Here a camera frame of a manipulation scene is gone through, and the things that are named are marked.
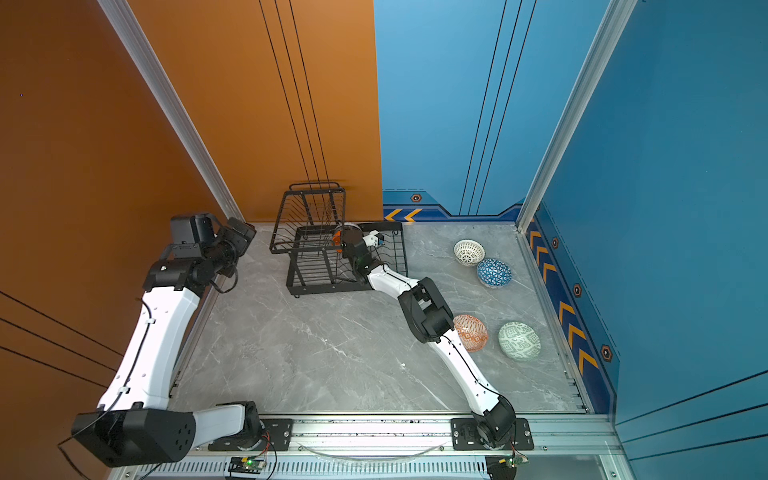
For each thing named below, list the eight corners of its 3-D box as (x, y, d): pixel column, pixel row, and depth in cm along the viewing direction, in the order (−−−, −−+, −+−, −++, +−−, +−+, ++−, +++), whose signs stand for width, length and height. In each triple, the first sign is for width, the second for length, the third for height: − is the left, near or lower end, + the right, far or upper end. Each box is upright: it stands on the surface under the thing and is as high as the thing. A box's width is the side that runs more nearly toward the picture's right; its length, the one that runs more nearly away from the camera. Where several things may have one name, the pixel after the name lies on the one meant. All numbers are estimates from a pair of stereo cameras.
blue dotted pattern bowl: (478, 291, 103) (481, 283, 99) (473, 267, 109) (476, 258, 105) (510, 291, 103) (515, 283, 99) (503, 266, 109) (507, 258, 105)
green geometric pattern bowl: (500, 361, 87) (504, 355, 83) (493, 329, 93) (496, 322, 90) (538, 361, 87) (544, 355, 83) (528, 329, 93) (533, 322, 90)
